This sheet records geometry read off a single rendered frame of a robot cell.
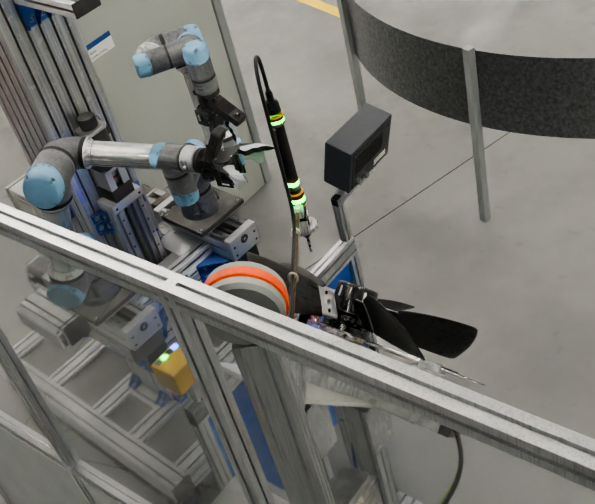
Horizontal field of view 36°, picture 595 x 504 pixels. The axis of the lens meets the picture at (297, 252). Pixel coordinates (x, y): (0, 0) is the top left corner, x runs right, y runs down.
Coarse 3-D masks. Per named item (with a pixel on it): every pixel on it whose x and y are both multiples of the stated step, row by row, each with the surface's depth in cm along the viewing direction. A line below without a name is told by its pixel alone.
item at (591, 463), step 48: (48, 240) 160; (144, 288) 148; (192, 288) 142; (192, 336) 149; (240, 336) 137; (288, 336) 129; (384, 384) 119; (432, 384) 117; (48, 432) 247; (480, 432) 113; (528, 432) 109; (576, 432) 107; (96, 480) 252; (240, 480) 177; (576, 480) 106
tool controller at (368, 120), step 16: (368, 112) 318; (384, 112) 318; (352, 128) 313; (368, 128) 313; (384, 128) 317; (336, 144) 307; (352, 144) 307; (368, 144) 311; (384, 144) 324; (336, 160) 310; (352, 160) 307; (368, 160) 318; (336, 176) 316; (352, 176) 313; (368, 176) 320
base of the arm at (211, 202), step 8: (208, 192) 324; (216, 192) 330; (200, 200) 323; (208, 200) 325; (216, 200) 328; (184, 208) 327; (192, 208) 325; (200, 208) 325; (208, 208) 325; (216, 208) 327; (184, 216) 330; (192, 216) 326; (200, 216) 326; (208, 216) 326
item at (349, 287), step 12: (336, 288) 254; (348, 288) 250; (360, 288) 250; (336, 300) 252; (348, 300) 250; (360, 300) 250; (348, 312) 250; (336, 324) 249; (348, 324) 250; (360, 324) 253; (360, 336) 250
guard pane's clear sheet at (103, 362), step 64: (0, 256) 185; (0, 320) 214; (64, 320) 186; (128, 320) 165; (192, 320) 148; (0, 384) 253; (64, 384) 215; (128, 384) 187; (192, 384) 165; (256, 384) 148; (320, 384) 134; (128, 448) 216; (192, 448) 188; (256, 448) 166; (320, 448) 149; (384, 448) 135; (448, 448) 123
